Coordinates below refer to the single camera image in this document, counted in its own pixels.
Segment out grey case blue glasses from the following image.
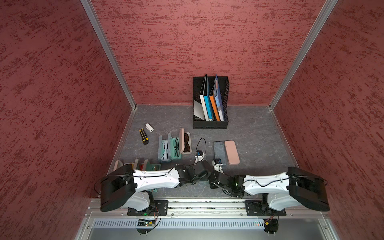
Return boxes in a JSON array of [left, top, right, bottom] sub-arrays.
[[214, 142, 228, 166]]

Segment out blue folder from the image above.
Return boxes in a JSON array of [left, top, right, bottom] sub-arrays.
[[214, 75, 225, 121]]

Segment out orange book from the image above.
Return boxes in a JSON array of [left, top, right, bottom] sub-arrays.
[[209, 87, 221, 121]]

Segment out pink case yellow glasses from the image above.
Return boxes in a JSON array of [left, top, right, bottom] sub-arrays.
[[113, 160, 134, 171]]

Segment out small white cylinder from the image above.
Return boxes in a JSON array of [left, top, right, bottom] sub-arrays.
[[145, 123, 154, 133]]

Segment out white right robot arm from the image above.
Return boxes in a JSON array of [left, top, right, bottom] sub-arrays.
[[209, 167, 330, 212]]

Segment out teal book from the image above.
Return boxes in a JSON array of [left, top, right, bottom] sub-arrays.
[[204, 75, 214, 121]]

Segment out aluminium right corner post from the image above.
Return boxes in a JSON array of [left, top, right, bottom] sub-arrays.
[[269, 0, 338, 112]]

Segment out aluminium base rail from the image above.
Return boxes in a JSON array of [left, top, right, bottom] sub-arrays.
[[85, 198, 330, 219]]

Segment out perforated vent strip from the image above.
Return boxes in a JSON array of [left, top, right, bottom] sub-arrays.
[[93, 219, 265, 230]]

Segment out white grey book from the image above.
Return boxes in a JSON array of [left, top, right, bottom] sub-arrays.
[[193, 77, 209, 121]]

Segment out grey case white glasses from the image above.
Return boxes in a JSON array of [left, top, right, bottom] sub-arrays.
[[158, 136, 171, 163]]

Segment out aluminium corner post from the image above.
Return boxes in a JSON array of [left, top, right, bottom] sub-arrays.
[[269, 0, 338, 112], [81, 0, 137, 111]]

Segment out aluminium left corner post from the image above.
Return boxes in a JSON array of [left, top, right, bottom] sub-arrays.
[[81, 0, 137, 111]]

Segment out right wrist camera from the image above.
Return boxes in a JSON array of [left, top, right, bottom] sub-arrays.
[[213, 159, 223, 173]]

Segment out black mesh file holder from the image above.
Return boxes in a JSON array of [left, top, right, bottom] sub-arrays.
[[193, 76, 230, 129]]

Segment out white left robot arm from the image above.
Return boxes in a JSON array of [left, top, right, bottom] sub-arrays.
[[100, 161, 214, 212]]

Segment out pink case dark sunglasses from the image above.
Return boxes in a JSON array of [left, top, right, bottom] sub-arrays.
[[179, 128, 192, 155]]

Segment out green case black glasses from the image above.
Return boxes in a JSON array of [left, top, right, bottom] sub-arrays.
[[168, 134, 182, 161]]

